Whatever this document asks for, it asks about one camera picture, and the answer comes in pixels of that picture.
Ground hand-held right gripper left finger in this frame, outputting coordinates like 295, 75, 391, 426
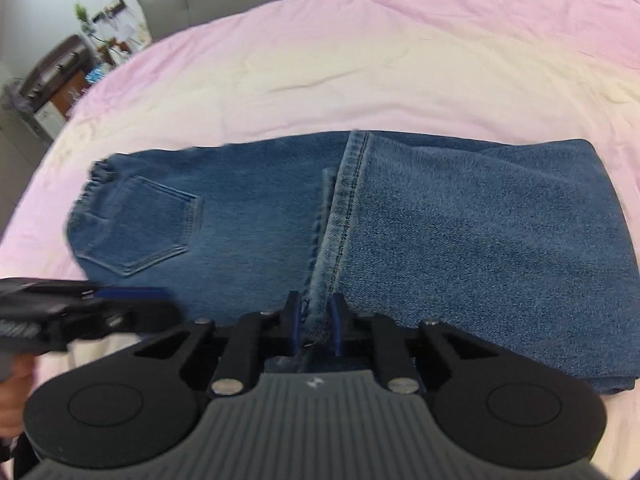
134, 292, 305, 400

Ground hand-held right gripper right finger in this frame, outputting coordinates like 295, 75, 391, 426
329, 292, 497, 395

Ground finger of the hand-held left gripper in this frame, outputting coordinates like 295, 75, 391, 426
65, 282, 172, 307
69, 302, 182, 347

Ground blue denim pants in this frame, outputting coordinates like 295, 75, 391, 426
64, 130, 640, 396

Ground person's left hand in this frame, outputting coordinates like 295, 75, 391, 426
0, 357, 34, 437

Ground white small cabinet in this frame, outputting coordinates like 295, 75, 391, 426
32, 102, 67, 140

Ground brown wooden cabinet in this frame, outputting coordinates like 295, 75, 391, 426
49, 67, 92, 117

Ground dark brown suitcase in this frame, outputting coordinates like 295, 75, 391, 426
21, 34, 97, 100

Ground pink bedsheet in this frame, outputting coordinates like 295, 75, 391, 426
0, 0, 640, 480

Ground small green potted plant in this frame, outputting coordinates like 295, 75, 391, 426
73, 3, 102, 42

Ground wall power outlet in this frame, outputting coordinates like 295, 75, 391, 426
92, 3, 127, 23

